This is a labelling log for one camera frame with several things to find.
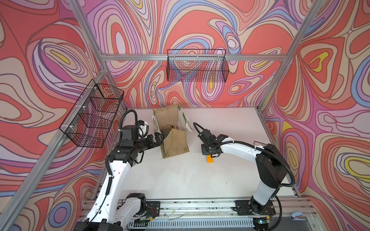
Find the orange utility knife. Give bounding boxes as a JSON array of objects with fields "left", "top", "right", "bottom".
[{"left": 206, "top": 156, "right": 214, "bottom": 163}]

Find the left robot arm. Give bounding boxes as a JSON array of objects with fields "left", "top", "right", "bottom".
[{"left": 74, "top": 120, "right": 162, "bottom": 231}]

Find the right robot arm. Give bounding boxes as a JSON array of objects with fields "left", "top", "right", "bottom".
[{"left": 198, "top": 130, "right": 296, "bottom": 215}]

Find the blade refill package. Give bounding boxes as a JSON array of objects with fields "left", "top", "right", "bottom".
[{"left": 254, "top": 141, "right": 267, "bottom": 146}]

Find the small blue stapler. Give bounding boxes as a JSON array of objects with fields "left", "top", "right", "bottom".
[{"left": 290, "top": 212, "right": 306, "bottom": 221}]

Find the left wire basket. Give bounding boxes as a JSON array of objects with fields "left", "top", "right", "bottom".
[{"left": 59, "top": 80, "right": 124, "bottom": 148}]

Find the wire basket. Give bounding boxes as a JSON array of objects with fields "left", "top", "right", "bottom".
[
  {"left": 59, "top": 80, "right": 124, "bottom": 148},
  {"left": 166, "top": 48, "right": 229, "bottom": 83}
]

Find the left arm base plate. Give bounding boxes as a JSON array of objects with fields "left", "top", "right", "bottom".
[{"left": 137, "top": 201, "right": 161, "bottom": 220}]

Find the aluminium front rail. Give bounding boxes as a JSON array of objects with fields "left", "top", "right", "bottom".
[{"left": 124, "top": 196, "right": 324, "bottom": 231}]

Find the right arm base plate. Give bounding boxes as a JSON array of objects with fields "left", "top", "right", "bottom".
[{"left": 232, "top": 200, "right": 276, "bottom": 216}]

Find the back wire basket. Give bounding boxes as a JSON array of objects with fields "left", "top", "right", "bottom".
[{"left": 166, "top": 48, "right": 229, "bottom": 83}]

